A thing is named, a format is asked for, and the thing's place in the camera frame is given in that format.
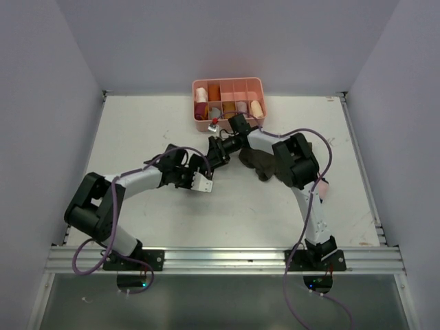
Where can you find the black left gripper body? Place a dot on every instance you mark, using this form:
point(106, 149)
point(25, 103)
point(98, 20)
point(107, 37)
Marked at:
point(183, 177)

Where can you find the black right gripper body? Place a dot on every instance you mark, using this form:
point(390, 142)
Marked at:
point(231, 144)

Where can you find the black underwear beige waistband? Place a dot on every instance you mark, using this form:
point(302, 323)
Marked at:
point(197, 164)

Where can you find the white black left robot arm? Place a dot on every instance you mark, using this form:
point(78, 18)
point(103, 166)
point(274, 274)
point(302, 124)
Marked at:
point(95, 207)

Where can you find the olive green underwear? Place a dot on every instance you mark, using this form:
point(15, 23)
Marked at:
point(292, 163)

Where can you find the grey rolled underwear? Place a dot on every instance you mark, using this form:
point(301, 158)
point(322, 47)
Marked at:
point(214, 112)

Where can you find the pale pink rolled underwear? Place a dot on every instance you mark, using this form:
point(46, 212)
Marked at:
point(242, 107)

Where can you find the mustard brown rolled underwear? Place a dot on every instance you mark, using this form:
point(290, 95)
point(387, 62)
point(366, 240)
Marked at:
point(228, 108)

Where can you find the peach rolled underwear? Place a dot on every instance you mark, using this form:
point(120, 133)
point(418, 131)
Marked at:
point(256, 109)

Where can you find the maroon rolled underwear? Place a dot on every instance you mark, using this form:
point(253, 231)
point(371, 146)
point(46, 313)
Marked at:
point(201, 111)

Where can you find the orange rolled underwear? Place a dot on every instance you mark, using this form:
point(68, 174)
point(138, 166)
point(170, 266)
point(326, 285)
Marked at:
point(214, 93)

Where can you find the white pink rolled underwear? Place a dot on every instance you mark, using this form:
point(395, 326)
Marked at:
point(201, 95)

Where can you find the light pink underwear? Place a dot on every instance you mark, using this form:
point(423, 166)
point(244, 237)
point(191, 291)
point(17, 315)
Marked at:
point(322, 188)

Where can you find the pink divided storage box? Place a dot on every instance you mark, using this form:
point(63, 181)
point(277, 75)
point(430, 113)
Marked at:
point(232, 89)

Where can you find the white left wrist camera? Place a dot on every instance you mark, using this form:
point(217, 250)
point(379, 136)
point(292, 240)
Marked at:
point(201, 184)

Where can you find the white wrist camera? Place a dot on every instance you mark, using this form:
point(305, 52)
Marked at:
point(201, 184)
point(213, 127)

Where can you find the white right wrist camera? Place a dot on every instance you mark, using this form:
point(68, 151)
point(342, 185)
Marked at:
point(213, 127)

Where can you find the aluminium frame rail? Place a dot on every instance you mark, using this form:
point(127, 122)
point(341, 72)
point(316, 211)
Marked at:
point(271, 260)

